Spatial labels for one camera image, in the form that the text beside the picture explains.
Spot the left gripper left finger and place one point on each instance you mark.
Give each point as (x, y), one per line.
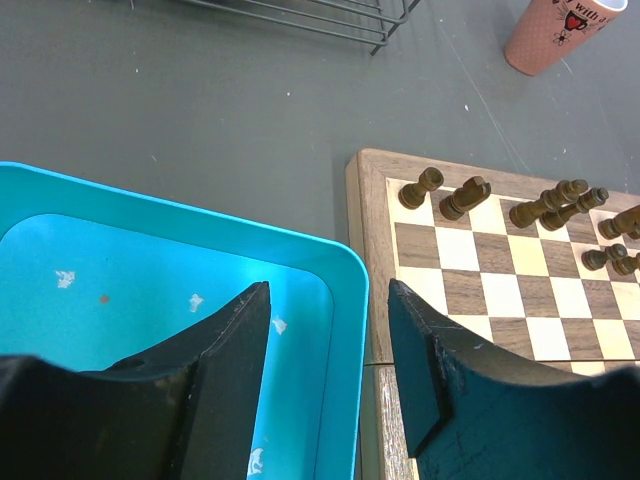
(186, 407)

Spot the dark king chess piece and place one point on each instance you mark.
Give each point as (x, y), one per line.
(551, 200)

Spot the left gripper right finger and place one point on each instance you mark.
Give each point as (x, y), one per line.
(473, 410)

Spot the dark rook chess piece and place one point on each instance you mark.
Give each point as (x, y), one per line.
(413, 195)

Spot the dark queen chess piece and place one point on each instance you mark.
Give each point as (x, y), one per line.
(595, 197)

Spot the brown mug white inside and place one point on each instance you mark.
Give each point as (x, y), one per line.
(549, 30)

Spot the wooden chess board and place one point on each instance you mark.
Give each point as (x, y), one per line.
(524, 289)

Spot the black wire dish rack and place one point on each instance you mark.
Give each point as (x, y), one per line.
(369, 23)

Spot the blue plastic tray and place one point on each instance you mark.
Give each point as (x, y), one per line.
(91, 274)

